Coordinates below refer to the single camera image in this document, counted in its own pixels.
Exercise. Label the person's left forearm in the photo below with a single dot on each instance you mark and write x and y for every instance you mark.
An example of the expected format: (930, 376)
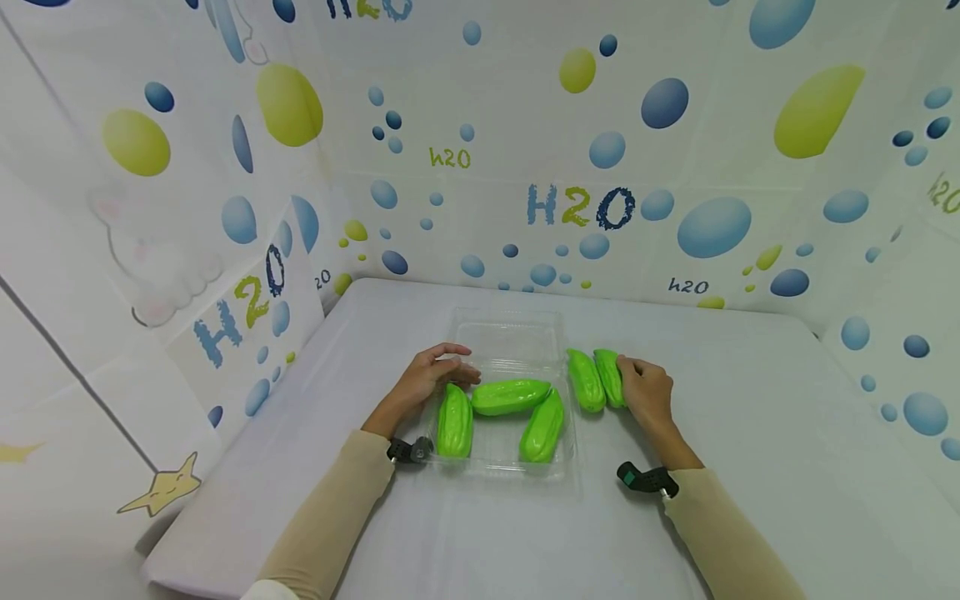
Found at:
(330, 517)

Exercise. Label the person's left thumb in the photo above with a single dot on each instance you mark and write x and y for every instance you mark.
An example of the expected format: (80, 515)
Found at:
(461, 377)

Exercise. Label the person's right fingers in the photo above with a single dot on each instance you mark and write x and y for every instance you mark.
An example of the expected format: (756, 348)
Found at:
(627, 382)

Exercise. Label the person's left fingers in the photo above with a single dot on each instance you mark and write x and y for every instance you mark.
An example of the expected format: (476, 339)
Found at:
(450, 350)

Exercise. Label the person's right forearm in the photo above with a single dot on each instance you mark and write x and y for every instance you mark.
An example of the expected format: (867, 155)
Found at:
(724, 542)

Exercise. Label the clear plastic clamshell tray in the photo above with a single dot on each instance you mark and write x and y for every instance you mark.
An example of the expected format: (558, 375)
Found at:
(510, 342)

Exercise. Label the black wrist band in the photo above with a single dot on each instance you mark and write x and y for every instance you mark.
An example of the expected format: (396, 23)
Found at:
(409, 451)
(646, 479)

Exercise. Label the person's left hand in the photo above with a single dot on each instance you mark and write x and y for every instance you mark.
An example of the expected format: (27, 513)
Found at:
(416, 392)

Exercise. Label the green toy bitter gourd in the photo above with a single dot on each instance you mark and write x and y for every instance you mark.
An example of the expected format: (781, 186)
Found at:
(586, 382)
(510, 397)
(543, 429)
(454, 423)
(608, 377)

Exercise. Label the person's right hand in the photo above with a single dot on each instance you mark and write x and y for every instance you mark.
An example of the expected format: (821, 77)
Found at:
(651, 404)

